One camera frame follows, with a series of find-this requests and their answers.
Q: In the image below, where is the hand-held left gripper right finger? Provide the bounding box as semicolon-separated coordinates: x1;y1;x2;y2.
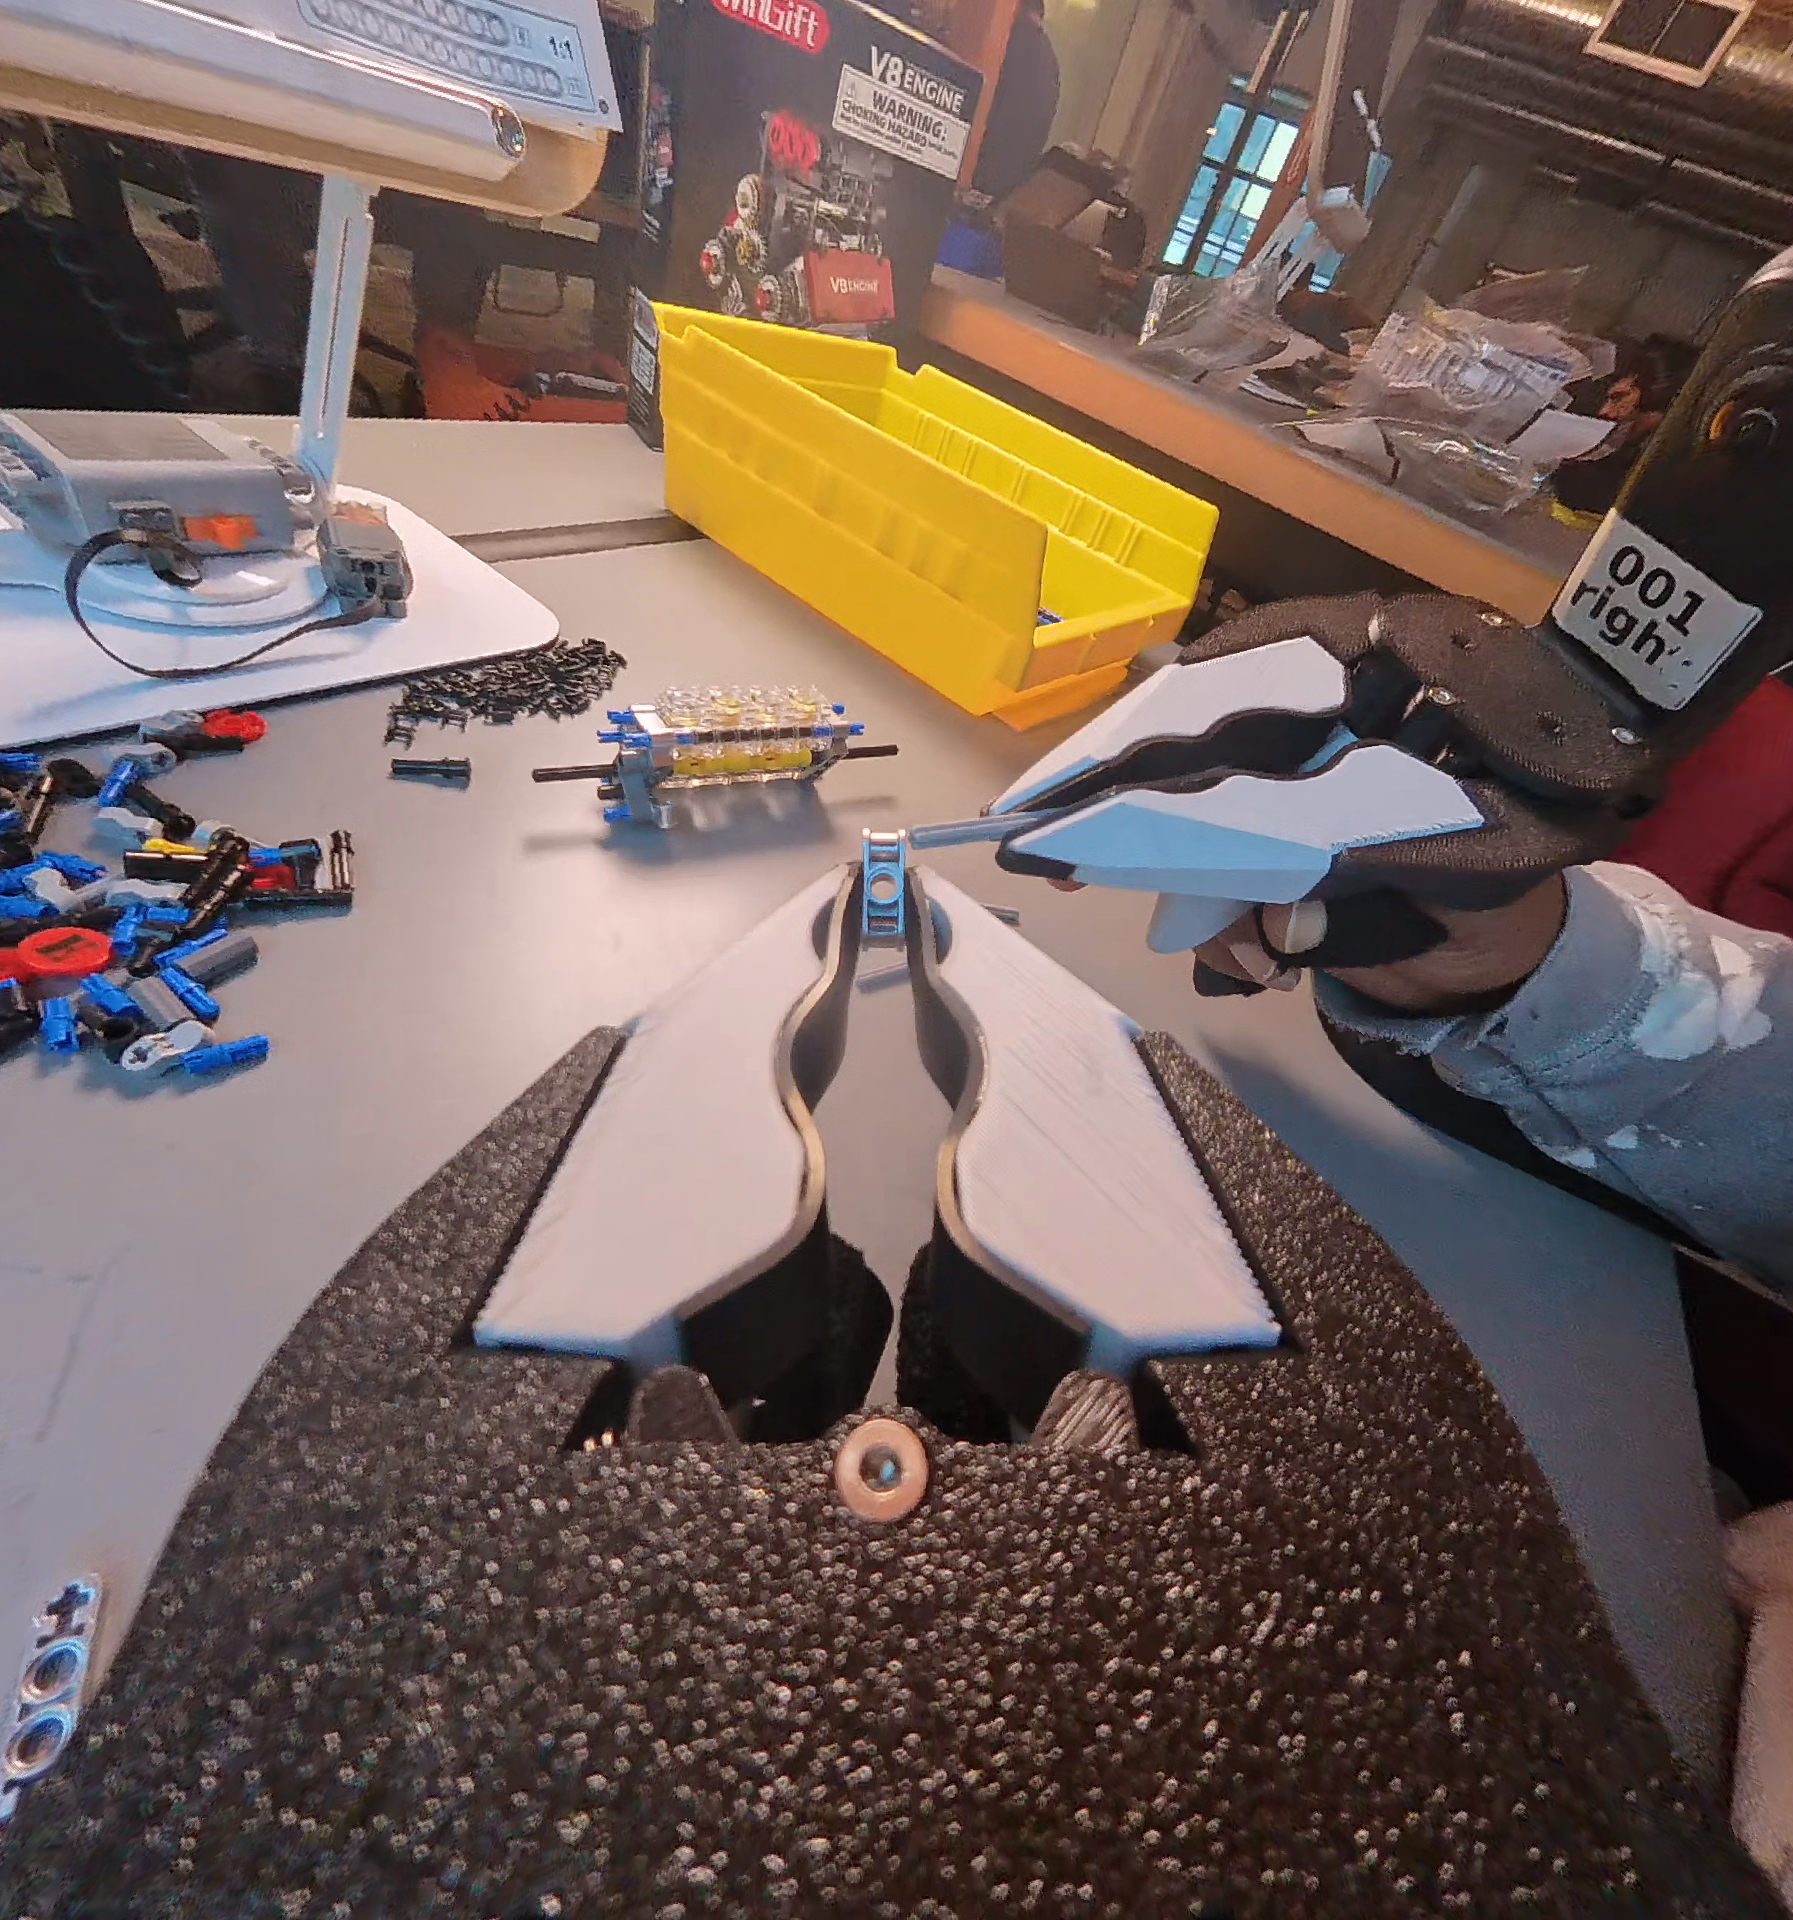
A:
901;863;1288;1373

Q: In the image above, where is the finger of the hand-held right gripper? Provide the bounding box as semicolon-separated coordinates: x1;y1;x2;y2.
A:
986;636;1355;825
993;745;1491;908

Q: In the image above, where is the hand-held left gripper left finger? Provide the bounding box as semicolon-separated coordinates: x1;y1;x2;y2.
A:
474;863;869;1358

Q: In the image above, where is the grey desk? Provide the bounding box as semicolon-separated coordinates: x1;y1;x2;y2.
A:
0;410;1731;1850

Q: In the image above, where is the person's right hand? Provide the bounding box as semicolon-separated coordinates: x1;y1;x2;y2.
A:
1187;872;1568;1008

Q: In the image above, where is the red chair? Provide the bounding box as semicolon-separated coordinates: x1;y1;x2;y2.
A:
1608;678;1793;940

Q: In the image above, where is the wooden workbench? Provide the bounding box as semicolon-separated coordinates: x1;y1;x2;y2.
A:
915;280;1598;618

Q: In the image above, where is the pile of clear plastic bags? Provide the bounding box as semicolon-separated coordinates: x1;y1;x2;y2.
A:
1131;264;1623;518

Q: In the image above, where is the clear toy engine block assembly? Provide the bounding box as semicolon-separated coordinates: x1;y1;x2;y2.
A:
527;686;901;826

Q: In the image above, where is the long yellow plastic bin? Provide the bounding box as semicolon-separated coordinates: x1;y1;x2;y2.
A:
650;295;1217;736

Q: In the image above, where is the pile of small black links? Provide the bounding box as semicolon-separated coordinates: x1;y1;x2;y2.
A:
386;640;634;752

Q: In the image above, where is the white book stand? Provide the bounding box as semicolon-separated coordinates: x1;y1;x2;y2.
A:
0;0;624;752

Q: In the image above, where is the pile of blue black pins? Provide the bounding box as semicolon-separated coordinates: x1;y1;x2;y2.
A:
0;704;363;1083

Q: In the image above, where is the black toy engine box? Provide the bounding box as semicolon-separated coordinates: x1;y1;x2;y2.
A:
634;0;986;450

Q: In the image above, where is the grey toy motor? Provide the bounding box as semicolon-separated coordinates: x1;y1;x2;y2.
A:
314;503;418;625

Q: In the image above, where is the silver holed toy beam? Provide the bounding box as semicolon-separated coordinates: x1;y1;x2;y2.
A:
0;1578;106;1856

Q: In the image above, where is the grey toy battery box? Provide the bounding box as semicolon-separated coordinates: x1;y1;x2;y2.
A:
0;410;317;552

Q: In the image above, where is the instruction booklet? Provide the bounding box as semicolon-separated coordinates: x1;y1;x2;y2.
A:
300;0;624;134

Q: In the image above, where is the black motor cable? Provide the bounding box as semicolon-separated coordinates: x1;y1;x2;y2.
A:
64;513;378;686

